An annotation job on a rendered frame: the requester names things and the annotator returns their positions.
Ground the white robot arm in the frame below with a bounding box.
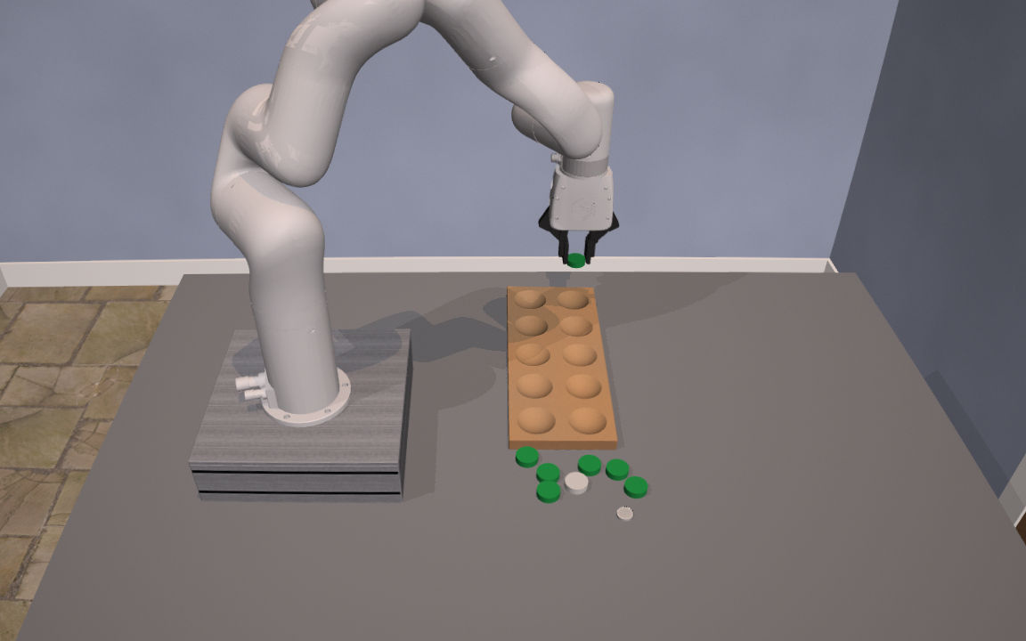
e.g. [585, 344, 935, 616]
[210, 0, 615, 427]

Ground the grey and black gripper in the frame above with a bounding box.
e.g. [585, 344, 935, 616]
[538, 164, 619, 264]

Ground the tan tray with round pockets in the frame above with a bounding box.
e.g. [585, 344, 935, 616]
[507, 287, 618, 450]

